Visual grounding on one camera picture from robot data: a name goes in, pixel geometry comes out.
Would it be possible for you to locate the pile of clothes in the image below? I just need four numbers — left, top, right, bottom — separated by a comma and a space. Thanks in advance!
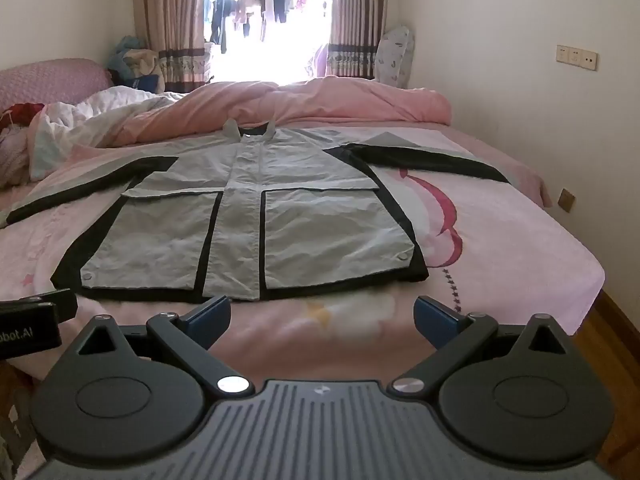
107, 35, 166, 93

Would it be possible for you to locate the striped brown curtain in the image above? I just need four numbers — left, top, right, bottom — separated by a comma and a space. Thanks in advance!
131, 0, 208, 95
327, 0, 391, 81

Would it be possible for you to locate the blue bag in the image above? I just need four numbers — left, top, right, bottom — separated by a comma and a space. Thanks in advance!
125, 75, 161, 93

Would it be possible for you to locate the pink headboard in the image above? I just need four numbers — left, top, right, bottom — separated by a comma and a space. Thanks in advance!
0, 58, 113, 113

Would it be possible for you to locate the pale fuzzy cloth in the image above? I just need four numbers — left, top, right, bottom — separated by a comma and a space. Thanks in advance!
0, 125, 36, 191

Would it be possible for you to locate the red cloth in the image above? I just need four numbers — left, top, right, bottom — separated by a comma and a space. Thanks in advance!
0, 102, 46, 126

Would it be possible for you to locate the mauve bed sheet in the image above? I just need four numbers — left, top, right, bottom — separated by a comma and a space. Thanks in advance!
440, 122, 553, 208

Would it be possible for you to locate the pink printed blanket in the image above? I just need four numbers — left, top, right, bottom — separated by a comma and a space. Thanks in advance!
0, 120, 606, 396

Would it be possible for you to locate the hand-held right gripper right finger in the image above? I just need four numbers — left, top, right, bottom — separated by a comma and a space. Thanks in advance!
392, 296, 576, 397

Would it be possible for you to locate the purple cloth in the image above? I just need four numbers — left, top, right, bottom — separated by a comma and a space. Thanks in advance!
307, 42, 331, 78

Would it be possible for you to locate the row of hanging clothes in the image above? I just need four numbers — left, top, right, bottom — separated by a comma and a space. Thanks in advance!
202, 0, 333, 56

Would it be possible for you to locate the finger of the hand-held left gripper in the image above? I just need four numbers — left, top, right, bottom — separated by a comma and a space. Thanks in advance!
0, 290, 78, 324

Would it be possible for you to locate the pink duvet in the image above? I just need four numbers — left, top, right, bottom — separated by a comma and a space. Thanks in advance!
107, 77, 453, 148

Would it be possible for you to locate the white wall socket panel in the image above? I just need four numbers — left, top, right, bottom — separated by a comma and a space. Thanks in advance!
556, 45, 598, 71

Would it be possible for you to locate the grey and black jacket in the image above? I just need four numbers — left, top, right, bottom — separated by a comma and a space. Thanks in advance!
5, 119, 511, 306

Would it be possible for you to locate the white patterned pillow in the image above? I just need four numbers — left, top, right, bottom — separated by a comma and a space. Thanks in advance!
375, 25, 416, 86

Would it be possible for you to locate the white quilt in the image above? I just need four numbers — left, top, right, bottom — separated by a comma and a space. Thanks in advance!
27, 86, 186, 181

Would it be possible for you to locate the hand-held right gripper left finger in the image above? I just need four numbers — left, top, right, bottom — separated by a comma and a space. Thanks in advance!
75, 295, 253, 398

